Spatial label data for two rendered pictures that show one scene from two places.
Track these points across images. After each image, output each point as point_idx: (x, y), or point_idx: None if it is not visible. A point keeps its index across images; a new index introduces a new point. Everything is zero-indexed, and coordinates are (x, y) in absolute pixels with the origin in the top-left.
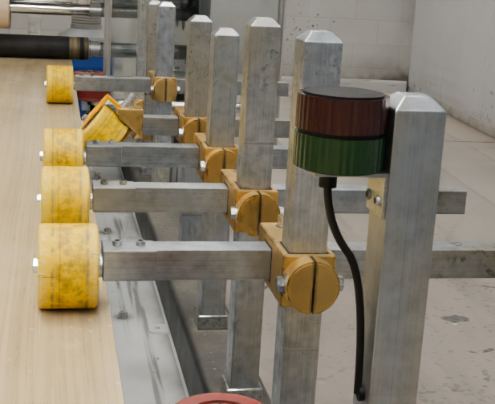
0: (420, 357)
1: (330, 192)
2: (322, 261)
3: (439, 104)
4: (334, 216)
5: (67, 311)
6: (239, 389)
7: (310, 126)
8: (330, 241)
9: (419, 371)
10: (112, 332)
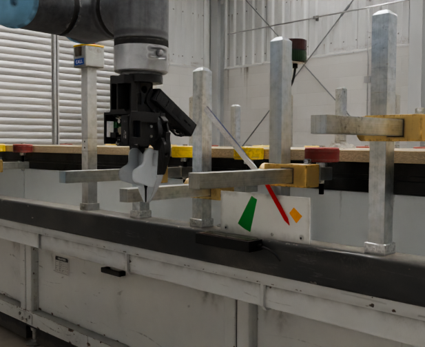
0: (269, 118)
1: (293, 69)
2: (362, 116)
3: (273, 39)
4: (293, 76)
5: None
6: None
7: None
8: (398, 119)
9: (269, 122)
10: (409, 151)
